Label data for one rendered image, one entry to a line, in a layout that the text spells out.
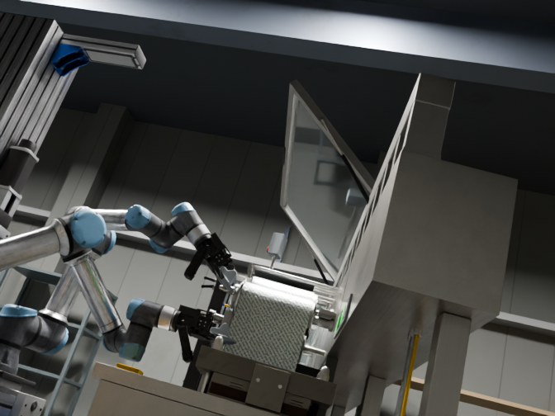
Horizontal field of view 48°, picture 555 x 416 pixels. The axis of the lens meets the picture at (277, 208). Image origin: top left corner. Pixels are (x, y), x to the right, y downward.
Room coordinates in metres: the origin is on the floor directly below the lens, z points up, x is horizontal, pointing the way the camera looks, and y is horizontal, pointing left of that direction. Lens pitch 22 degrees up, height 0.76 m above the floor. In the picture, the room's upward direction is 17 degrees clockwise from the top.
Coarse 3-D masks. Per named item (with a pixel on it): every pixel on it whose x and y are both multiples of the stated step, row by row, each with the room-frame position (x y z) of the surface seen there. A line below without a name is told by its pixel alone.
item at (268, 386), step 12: (264, 372) 1.77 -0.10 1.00; (276, 372) 1.77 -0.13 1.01; (252, 384) 1.78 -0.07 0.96; (264, 384) 1.77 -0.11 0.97; (276, 384) 1.77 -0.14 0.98; (252, 396) 1.77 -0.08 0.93; (264, 396) 1.77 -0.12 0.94; (276, 396) 1.77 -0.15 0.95; (264, 408) 1.77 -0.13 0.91; (276, 408) 1.77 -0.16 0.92
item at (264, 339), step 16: (240, 320) 2.00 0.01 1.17; (256, 320) 2.00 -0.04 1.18; (272, 320) 1.99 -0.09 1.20; (240, 336) 2.00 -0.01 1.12; (256, 336) 1.99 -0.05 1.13; (272, 336) 1.99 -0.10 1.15; (288, 336) 1.99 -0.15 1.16; (240, 352) 2.00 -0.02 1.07; (256, 352) 1.99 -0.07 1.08; (272, 352) 1.99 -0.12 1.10; (288, 352) 1.99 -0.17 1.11; (288, 368) 1.98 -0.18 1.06
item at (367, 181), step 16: (304, 96) 1.86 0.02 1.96; (288, 112) 2.06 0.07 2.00; (320, 112) 1.86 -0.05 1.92; (288, 128) 2.16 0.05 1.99; (320, 128) 1.88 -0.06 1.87; (288, 144) 2.28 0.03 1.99; (336, 144) 1.84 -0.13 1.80; (288, 160) 2.43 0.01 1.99; (352, 160) 1.85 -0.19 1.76; (352, 176) 1.83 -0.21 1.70; (368, 176) 1.84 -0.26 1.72; (304, 240) 2.96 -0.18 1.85; (320, 272) 2.94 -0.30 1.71
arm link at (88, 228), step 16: (64, 224) 1.78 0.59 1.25; (80, 224) 1.78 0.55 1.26; (96, 224) 1.81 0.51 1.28; (0, 240) 1.74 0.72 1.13; (16, 240) 1.74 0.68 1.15; (32, 240) 1.75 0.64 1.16; (48, 240) 1.77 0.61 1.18; (64, 240) 1.79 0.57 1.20; (80, 240) 1.79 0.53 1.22; (96, 240) 1.82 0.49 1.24; (0, 256) 1.72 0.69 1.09; (16, 256) 1.74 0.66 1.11; (32, 256) 1.77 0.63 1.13
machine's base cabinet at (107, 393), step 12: (108, 384) 1.77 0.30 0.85; (96, 396) 1.77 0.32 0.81; (108, 396) 1.77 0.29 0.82; (120, 396) 1.76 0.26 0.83; (132, 396) 1.76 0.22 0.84; (144, 396) 1.76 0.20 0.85; (156, 396) 1.76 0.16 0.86; (96, 408) 1.77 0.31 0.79; (108, 408) 1.77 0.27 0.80; (120, 408) 1.76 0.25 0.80; (132, 408) 1.76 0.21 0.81; (144, 408) 1.76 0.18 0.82; (156, 408) 1.75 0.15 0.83; (168, 408) 1.75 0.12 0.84; (180, 408) 1.75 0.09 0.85; (192, 408) 1.75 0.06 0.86
